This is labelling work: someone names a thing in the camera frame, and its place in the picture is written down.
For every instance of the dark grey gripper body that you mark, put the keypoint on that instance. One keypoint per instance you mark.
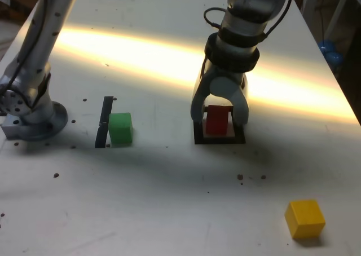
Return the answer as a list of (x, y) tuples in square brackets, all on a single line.
[(207, 70)]

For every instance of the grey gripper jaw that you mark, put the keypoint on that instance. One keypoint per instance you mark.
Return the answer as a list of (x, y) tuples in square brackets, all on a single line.
[(197, 103), (225, 87)]

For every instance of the red cube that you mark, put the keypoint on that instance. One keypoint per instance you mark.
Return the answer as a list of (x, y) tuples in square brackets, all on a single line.
[(215, 123)]

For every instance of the green cube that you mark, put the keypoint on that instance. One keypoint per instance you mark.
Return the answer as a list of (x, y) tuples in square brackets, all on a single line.
[(119, 129)]

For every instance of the yellow cube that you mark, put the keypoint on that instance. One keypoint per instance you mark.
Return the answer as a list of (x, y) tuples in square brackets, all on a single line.
[(304, 219)]

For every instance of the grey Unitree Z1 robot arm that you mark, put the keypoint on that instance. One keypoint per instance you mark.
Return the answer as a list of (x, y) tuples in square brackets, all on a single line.
[(36, 41)]

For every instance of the black tape square outline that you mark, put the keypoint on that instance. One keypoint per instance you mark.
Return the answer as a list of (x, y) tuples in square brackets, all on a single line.
[(220, 141)]

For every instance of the black tape strip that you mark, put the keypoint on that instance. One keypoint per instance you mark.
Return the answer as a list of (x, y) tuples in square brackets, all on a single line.
[(105, 109)]

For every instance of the blue round balloon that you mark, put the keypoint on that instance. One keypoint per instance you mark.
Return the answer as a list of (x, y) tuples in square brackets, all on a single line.
[(325, 46), (335, 58)]

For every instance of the white metal stand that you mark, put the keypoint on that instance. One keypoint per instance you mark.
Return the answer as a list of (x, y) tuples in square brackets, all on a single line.
[(339, 9)]

